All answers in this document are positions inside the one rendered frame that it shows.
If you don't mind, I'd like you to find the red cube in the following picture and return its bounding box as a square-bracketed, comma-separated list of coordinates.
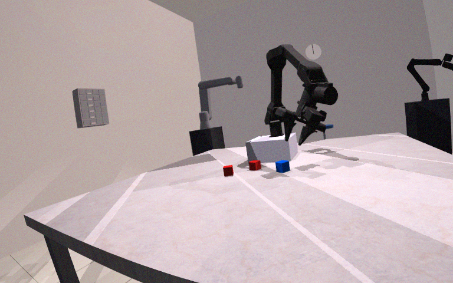
[249, 160, 261, 171]
[223, 165, 234, 177]

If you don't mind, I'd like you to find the blue cube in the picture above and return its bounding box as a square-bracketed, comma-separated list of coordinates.
[275, 160, 290, 173]

